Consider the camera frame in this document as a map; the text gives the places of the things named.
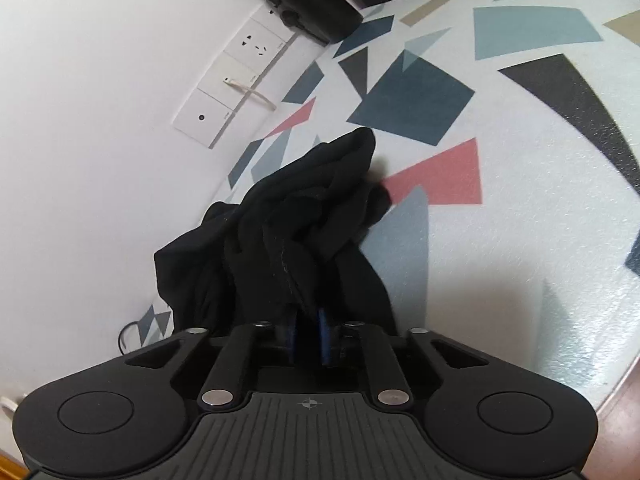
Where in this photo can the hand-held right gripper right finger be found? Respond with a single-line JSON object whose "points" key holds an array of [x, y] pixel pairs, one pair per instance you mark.
{"points": [[325, 340]]}

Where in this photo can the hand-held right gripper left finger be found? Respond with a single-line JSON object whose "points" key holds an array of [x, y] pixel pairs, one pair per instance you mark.
{"points": [[294, 340]]}

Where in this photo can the black shirt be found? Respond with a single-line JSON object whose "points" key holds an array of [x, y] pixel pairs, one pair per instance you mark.
{"points": [[310, 210]]}

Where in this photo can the geometric patterned mat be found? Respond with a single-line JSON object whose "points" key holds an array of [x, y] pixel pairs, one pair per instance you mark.
{"points": [[500, 210]]}

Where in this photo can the white wall socket panel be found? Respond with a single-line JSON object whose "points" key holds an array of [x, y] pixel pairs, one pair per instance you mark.
{"points": [[235, 75]]}

